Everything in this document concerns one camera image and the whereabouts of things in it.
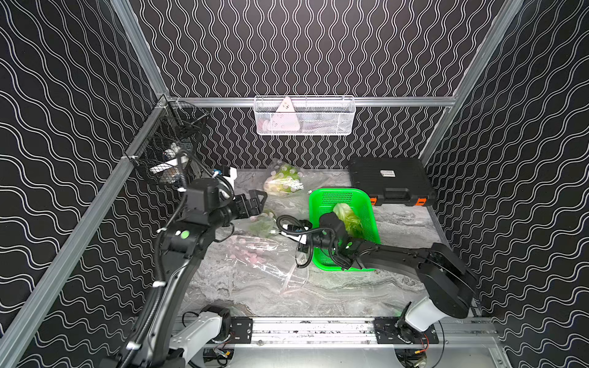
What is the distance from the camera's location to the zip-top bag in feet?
2.72

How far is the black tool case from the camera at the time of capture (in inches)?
41.3

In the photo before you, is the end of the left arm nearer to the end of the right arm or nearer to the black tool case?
the end of the right arm

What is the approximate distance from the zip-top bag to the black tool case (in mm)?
470

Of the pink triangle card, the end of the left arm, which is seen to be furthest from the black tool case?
the end of the left arm

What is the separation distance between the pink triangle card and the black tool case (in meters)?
0.41

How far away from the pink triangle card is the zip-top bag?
0.45 m

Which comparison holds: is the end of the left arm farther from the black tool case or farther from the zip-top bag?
the black tool case

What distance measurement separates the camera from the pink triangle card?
2.95ft

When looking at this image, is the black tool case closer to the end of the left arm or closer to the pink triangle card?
the pink triangle card
